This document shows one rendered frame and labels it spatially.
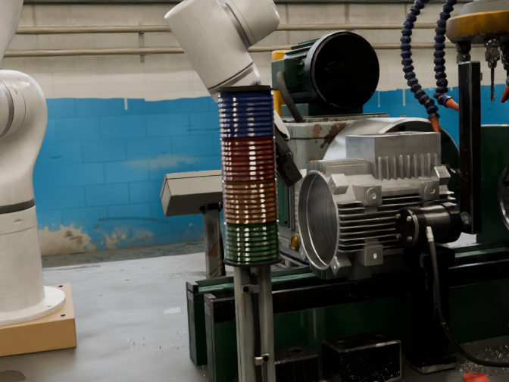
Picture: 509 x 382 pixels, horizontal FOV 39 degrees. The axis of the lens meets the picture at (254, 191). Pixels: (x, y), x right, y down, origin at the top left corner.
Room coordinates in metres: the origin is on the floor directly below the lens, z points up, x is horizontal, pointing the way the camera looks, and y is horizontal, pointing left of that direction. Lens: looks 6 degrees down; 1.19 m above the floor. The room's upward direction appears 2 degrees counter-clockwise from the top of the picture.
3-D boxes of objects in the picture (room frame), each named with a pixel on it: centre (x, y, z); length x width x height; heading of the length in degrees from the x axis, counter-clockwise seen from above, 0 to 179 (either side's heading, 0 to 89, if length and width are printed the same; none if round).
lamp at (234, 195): (0.77, 0.00, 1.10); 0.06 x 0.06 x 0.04
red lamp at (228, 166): (0.77, 0.00, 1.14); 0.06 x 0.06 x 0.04
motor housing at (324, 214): (1.16, -0.19, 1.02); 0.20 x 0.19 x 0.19; 109
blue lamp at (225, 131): (0.77, 0.00, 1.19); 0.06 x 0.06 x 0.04
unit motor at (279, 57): (1.82, -0.14, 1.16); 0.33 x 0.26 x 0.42; 21
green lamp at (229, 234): (0.77, 0.00, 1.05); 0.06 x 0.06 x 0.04
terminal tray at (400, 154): (1.18, -0.23, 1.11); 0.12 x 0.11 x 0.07; 109
